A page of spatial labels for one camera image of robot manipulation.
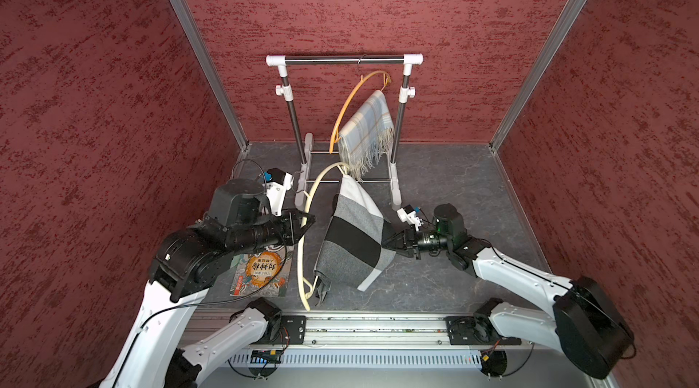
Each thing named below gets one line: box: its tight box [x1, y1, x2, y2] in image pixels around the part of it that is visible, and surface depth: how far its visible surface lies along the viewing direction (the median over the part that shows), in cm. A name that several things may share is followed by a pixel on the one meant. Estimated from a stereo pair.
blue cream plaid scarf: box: [338, 90, 395, 180], surface depth 92 cm
